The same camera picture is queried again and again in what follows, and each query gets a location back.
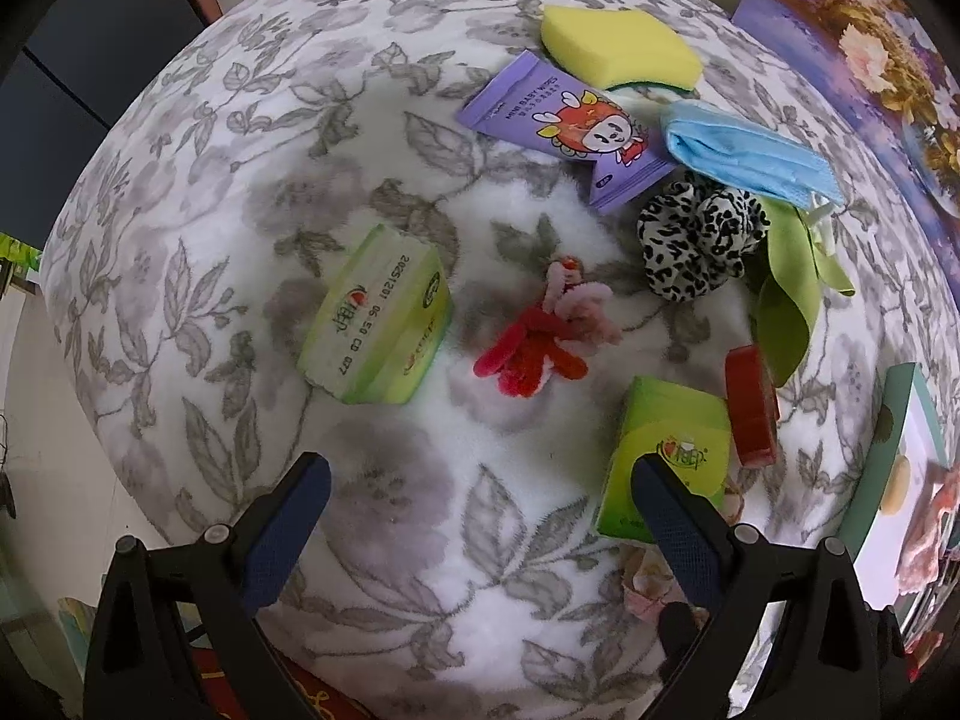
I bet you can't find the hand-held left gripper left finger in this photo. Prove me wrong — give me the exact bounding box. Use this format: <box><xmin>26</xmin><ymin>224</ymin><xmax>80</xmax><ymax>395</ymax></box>
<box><xmin>84</xmin><ymin>452</ymin><xmax>332</xmax><ymax>720</ymax></box>

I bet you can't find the purple tissue pack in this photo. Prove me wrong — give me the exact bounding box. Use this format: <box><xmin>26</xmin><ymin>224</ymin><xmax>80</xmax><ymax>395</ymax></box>
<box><xmin>456</xmin><ymin>50</ymin><xmax>676</xmax><ymax>212</ymax></box>

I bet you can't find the leopard print scrunchie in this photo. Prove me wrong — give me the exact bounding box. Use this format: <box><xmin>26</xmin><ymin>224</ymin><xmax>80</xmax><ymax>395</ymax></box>
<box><xmin>636</xmin><ymin>172</ymin><xmax>772</xmax><ymax>303</ymax></box>

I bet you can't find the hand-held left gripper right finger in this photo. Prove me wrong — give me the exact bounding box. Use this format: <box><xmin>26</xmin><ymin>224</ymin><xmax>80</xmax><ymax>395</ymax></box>
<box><xmin>630</xmin><ymin>454</ymin><xmax>908</xmax><ymax>720</ymax></box>

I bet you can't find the teal cardboard box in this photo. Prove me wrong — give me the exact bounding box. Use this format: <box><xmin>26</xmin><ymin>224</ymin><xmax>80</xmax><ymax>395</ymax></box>
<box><xmin>836</xmin><ymin>362</ymin><xmax>960</xmax><ymax>661</ymax></box>

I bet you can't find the green cloth strip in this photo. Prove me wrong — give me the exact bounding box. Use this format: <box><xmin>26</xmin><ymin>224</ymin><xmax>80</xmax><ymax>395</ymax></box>
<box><xmin>756</xmin><ymin>199</ymin><xmax>856</xmax><ymax>389</ymax></box>

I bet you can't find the pink fabric piece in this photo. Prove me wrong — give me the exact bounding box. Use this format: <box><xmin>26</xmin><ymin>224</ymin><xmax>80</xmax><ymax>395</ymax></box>
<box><xmin>621</xmin><ymin>544</ymin><xmax>713</xmax><ymax>625</ymax></box>

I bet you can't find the floral painting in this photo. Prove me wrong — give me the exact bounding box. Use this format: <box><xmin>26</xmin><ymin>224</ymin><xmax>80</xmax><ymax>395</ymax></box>
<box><xmin>731</xmin><ymin>0</ymin><xmax>960</xmax><ymax>218</ymax></box>

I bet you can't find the yellow sponge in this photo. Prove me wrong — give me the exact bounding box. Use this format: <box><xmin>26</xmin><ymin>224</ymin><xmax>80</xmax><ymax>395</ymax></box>
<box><xmin>540</xmin><ymin>6</ymin><xmax>704</xmax><ymax>96</ymax></box>

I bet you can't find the grey floral fleece blanket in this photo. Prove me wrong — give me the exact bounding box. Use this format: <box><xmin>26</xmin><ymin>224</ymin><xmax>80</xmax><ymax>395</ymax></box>
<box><xmin>41</xmin><ymin>0</ymin><xmax>960</xmax><ymax>720</ymax></box>

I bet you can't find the red soft block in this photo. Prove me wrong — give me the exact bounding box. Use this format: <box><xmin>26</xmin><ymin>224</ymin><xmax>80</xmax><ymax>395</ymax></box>
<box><xmin>724</xmin><ymin>345</ymin><xmax>781</xmax><ymax>468</ymax></box>

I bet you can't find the blue face mask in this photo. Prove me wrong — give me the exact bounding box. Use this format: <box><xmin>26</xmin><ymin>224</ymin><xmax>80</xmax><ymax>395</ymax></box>
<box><xmin>660</xmin><ymin>100</ymin><xmax>845</xmax><ymax>211</ymax></box>

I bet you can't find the green tissue pack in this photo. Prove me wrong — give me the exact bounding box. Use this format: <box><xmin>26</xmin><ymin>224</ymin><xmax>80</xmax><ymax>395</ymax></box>
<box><xmin>296</xmin><ymin>223</ymin><xmax>455</xmax><ymax>406</ymax></box>
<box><xmin>595</xmin><ymin>375</ymin><xmax>732</xmax><ymax>545</ymax></box>

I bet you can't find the red pink pipe cleaner flower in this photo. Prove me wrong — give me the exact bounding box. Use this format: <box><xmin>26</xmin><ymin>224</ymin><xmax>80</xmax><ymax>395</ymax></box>
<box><xmin>472</xmin><ymin>255</ymin><xmax>625</xmax><ymax>398</ymax></box>

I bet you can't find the dark cabinet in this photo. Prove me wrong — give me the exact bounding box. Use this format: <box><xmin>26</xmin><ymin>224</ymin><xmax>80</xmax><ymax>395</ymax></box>
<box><xmin>0</xmin><ymin>0</ymin><xmax>222</xmax><ymax>383</ymax></box>

